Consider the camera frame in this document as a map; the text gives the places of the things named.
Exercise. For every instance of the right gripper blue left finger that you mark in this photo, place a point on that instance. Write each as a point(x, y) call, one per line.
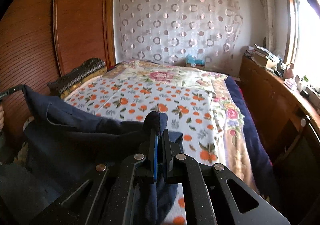
point(129, 195)

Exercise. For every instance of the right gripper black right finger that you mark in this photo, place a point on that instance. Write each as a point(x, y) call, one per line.
point(181, 168)

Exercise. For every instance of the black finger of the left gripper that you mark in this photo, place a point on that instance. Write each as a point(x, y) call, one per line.
point(15, 89)

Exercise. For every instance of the navy printed t-shirt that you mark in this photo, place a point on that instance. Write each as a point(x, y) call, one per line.
point(67, 142)

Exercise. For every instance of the person's left hand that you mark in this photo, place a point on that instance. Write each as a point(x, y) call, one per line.
point(1, 117)

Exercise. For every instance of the floral bed quilt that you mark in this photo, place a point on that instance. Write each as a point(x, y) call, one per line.
point(229, 117)

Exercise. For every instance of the orange fruit print sheet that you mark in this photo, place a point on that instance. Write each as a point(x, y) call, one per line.
point(190, 110)

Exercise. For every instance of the navy blue blanket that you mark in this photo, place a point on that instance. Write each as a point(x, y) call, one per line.
point(259, 158)

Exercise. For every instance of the dark patterned folded cloth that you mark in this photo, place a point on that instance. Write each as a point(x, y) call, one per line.
point(77, 75)

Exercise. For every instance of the brown wooden wardrobe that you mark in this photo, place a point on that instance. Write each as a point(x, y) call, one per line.
point(42, 40)

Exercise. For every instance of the mustard yellow folded cloth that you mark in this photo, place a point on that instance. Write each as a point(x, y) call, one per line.
point(82, 83)

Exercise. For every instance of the blue tissue box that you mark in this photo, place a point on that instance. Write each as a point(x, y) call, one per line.
point(191, 61)

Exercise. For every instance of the brown wooden sideboard cabinet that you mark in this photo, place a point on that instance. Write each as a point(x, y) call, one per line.
point(276, 110)

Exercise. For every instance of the pile of books and papers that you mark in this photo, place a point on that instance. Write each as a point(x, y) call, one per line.
point(261, 56)

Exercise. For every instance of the circle patterned sheer curtain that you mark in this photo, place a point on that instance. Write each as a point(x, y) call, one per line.
point(166, 31)

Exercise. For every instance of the pink bottle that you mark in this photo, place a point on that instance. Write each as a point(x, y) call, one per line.
point(289, 73)

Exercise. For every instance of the bright window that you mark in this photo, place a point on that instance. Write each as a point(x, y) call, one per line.
point(303, 49)

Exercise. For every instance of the tied window curtain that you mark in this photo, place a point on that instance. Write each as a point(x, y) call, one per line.
point(269, 19)

